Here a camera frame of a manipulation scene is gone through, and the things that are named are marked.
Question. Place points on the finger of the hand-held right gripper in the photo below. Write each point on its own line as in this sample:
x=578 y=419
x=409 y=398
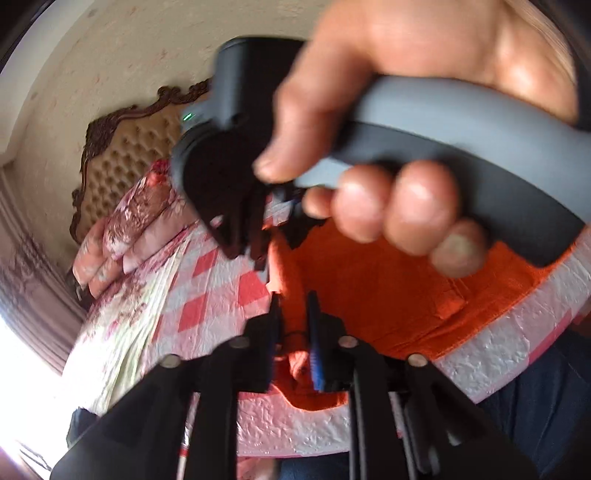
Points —
x=300 y=230
x=244 y=235

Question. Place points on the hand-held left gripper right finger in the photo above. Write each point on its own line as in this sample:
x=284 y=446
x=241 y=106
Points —
x=315 y=350

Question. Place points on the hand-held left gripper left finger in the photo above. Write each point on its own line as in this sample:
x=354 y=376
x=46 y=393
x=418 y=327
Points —
x=276 y=323

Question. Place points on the orange knitted pants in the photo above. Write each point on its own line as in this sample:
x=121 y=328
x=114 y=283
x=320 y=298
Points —
x=392 y=300

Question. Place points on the person's right hand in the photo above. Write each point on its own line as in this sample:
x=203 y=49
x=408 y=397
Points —
x=415 y=41

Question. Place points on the red white checked tablecloth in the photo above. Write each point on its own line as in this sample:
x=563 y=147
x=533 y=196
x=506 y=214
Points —
x=207 y=300

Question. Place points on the floral pink pillows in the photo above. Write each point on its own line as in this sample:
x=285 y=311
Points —
x=138 y=212

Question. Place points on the carved wooden headboard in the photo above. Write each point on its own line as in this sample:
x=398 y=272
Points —
x=120 y=152

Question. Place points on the pale green floral bedsheet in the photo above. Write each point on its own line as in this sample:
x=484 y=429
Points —
x=115 y=332

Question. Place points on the dark cloth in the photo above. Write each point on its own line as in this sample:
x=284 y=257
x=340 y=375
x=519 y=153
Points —
x=81 y=429

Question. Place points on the mauve curtain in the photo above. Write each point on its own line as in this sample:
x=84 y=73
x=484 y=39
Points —
x=27 y=286

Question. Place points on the person's dark blue trousers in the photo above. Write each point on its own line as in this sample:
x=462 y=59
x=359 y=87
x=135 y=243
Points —
x=545 y=406

